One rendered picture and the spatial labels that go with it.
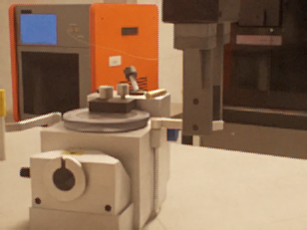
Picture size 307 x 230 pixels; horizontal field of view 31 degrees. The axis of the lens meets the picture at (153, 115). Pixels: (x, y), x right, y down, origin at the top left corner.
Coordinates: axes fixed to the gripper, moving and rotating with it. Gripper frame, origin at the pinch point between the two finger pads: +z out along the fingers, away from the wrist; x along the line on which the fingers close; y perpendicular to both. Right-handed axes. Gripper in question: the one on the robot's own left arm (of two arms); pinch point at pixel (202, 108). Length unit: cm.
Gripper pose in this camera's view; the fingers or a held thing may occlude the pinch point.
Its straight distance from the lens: 53.3
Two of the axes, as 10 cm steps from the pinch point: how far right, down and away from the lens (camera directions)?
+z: 0.0, 9.8, 1.8
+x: -2.8, 1.7, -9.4
